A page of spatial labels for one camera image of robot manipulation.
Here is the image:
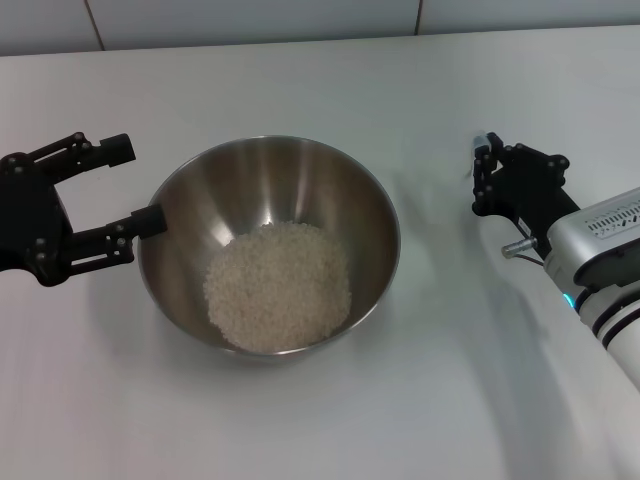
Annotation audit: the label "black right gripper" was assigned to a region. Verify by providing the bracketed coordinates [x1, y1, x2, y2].
[471, 131, 582, 251]

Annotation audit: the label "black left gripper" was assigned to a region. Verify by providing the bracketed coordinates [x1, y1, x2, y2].
[0, 132, 169, 290]

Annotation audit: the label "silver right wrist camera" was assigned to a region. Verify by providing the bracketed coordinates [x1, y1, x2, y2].
[546, 187, 640, 290]

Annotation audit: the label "right arm cable with plug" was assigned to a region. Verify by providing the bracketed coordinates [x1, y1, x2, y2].
[501, 238, 547, 267]

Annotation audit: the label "white rice grains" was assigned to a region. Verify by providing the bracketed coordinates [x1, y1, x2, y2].
[202, 222, 353, 353]

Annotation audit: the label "clear plastic measuring cup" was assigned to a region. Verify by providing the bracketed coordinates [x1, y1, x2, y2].
[468, 130, 494, 181]

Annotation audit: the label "stainless steel mixing bowl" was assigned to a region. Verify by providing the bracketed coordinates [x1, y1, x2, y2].
[137, 134, 402, 367]

